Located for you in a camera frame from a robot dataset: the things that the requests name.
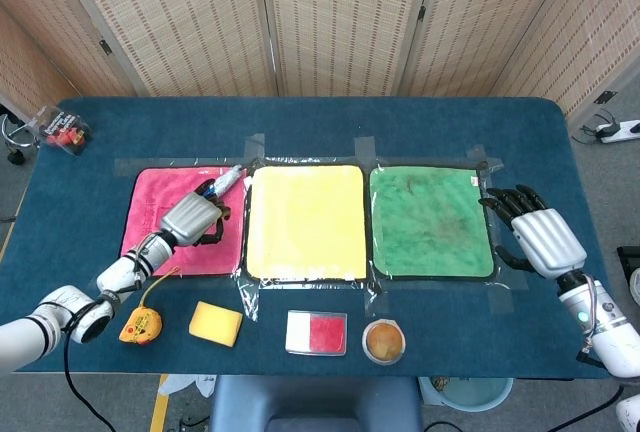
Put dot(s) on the blue felt table cover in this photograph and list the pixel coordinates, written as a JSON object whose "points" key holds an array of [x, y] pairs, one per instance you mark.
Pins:
{"points": [[310, 124]]}

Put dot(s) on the light blue bin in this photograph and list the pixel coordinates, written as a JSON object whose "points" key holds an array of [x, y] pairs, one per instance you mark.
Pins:
{"points": [[480, 394]]}

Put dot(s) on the chrome stool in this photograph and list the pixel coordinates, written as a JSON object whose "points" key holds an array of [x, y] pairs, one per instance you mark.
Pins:
{"points": [[17, 139]]}

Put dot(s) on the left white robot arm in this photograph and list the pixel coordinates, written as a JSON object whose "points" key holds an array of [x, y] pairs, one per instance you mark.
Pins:
{"points": [[120, 274]]}

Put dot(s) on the blue white toothpaste tube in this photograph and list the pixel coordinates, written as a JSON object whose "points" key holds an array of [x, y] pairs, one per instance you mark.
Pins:
{"points": [[227, 181]]}

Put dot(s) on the brown bun in clear cup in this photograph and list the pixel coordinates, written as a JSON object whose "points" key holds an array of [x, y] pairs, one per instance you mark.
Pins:
{"points": [[384, 341]]}

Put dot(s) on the yellow tape measure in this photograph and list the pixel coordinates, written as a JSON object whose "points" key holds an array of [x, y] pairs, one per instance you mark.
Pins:
{"points": [[141, 326]]}

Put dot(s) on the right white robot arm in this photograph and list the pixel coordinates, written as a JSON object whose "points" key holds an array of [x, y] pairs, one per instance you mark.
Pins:
{"points": [[607, 322]]}

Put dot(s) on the white power strip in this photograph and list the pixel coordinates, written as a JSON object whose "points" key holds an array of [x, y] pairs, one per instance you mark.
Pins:
{"points": [[617, 132]]}

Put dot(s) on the white plastic bag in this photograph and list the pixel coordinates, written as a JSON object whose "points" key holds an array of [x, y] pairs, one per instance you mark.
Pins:
{"points": [[187, 384]]}

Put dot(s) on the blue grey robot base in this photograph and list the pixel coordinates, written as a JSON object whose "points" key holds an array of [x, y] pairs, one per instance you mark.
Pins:
{"points": [[315, 402]]}

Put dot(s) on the yellow sponge block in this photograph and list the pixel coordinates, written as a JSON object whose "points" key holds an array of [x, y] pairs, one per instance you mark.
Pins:
{"points": [[216, 323]]}

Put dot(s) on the green towel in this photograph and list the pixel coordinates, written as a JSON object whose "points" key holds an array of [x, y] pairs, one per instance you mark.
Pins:
{"points": [[430, 222]]}

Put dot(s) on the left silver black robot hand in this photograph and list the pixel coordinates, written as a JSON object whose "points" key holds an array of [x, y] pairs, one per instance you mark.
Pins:
{"points": [[192, 217]]}

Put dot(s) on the red white ink pad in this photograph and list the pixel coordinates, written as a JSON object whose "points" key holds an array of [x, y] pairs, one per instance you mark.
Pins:
{"points": [[325, 334]]}

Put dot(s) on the yellow towel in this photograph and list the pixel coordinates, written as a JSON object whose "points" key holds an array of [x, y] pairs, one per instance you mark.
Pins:
{"points": [[305, 222]]}

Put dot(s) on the woven folding screen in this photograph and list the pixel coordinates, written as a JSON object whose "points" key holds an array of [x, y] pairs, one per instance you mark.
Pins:
{"points": [[200, 17]]}

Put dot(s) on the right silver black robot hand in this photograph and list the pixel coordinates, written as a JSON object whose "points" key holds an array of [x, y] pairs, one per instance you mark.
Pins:
{"points": [[547, 242]]}

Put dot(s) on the plastic bag with red items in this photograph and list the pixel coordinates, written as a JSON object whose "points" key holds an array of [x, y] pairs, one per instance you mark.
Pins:
{"points": [[65, 132]]}

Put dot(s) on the pink towel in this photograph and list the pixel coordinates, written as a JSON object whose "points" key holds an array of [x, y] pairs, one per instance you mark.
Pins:
{"points": [[150, 187]]}

